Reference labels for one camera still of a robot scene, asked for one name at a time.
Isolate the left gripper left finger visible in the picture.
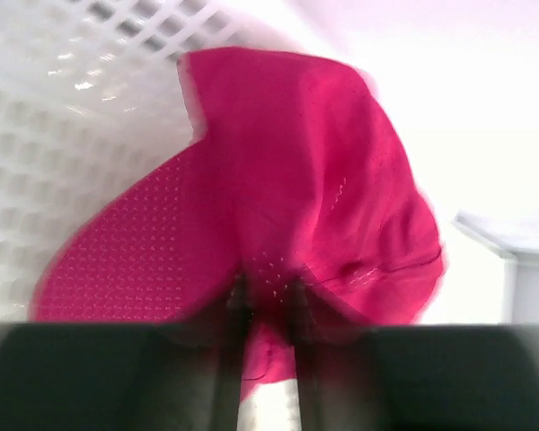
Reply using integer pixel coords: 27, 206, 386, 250
0, 279, 250, 431

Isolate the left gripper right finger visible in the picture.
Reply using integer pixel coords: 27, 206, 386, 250
290, 285, 539, 430

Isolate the white plastic basket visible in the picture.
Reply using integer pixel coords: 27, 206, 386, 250
0, 1, 539, 323

